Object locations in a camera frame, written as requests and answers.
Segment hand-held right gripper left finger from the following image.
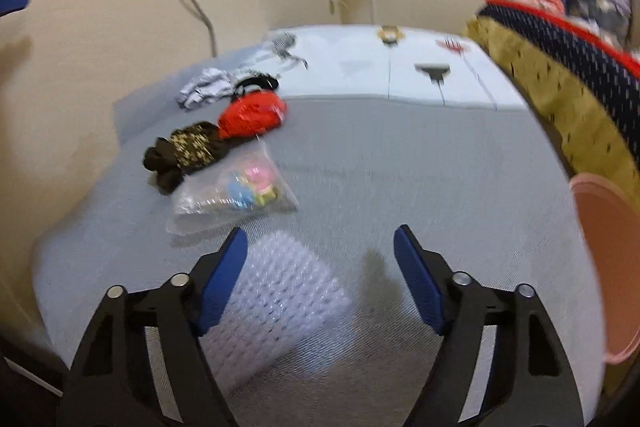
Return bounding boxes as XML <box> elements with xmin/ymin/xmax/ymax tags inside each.
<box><xmin>62</xmin><ymin>227</ymin><xmax>249</xmax><ymax>427</ymax></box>

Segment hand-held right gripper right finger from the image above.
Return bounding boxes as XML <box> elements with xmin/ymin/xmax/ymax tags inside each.
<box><xmin>393</xmin><ymin>224</ymin><xmax>585</xmax><ymax>427</ymax></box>

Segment clear bubble wrap sheet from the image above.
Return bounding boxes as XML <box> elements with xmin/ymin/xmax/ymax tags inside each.
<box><xmin>200</xmin><ymin>232</ymin><xmax>354</xmax><ymax>396</ymax></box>

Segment pink plastic bin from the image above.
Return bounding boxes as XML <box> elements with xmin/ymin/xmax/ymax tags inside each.
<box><xmin>570</xmin><ymin>173</ymin><xmax>640</xmax><ymax>365</ymax></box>

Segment clear bag with toys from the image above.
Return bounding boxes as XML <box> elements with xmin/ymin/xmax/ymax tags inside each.
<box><xmin>170</xmin><ymin>139</ymin><xmax>301</xmax><ymax>236</ymax></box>

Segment grey table cloth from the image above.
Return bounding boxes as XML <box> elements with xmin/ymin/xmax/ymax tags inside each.
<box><xmin>30</xmin><ymin>94</ymin><xmax>608</xmax><ymax>427</ymax></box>

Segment black gold wrapper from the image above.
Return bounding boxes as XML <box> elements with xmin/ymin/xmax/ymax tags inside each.
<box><xmin>143</xmin><ymin>121</ymin><xmax>234</xmax><ymax>196</ymax></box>

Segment red foil packet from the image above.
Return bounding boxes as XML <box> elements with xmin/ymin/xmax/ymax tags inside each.
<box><xmin>218</xmin><ymin>91</ymin><xmax>289</xmax><ymax>140</ymax></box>

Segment crumpled black white wrapper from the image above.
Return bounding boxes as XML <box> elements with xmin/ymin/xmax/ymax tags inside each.
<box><xmin>175</xmin><ymin>67</ymin><xmax>236</xmax><ymax>110</ymax></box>

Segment black plastic scrap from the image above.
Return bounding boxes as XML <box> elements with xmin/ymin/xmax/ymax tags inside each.
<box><xmin>234</xmin><ymin>76</ymin><xmax>280</xmax><ymax>96</ymax></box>

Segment striped black white wrapper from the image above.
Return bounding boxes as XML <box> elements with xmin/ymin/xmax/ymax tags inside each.
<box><xmin>247</xmin><ymin>32</ymin><xmax>309</xmax><ymax>76</ymax></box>

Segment red floral blanket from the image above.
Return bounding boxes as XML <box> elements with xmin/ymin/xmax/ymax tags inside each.
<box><xmin>487</xmin><ymin>0</ymin><xmax>640</xmax><ymax>76</ymax></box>

